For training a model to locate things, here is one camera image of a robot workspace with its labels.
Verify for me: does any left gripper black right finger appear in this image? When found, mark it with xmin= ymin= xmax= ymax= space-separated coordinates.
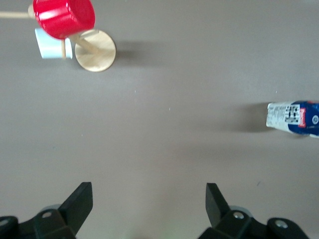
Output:
xmin=197 ymin=183 xmax=310 ymax=239

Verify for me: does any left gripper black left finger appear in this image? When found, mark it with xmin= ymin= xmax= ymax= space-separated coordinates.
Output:
xmin=0 ymin=182 xmax=94 ymax=239

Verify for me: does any blue white milk carton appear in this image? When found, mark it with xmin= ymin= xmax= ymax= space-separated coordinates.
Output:
xmin=265 ymin=100 xmax=319 ymax=139

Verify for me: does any wooden cup tree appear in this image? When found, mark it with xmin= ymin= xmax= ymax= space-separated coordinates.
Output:
xmin=0 ymin=4 xmax=117 ymax=73

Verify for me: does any small white cup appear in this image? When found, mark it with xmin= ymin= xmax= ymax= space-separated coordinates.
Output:
xmin=34 ymin=27 xmax=74 ymax=60

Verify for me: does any red ribbed cup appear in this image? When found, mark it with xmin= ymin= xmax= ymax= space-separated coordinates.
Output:
xmin=32 ymin=0 xmax=96 ymax=41

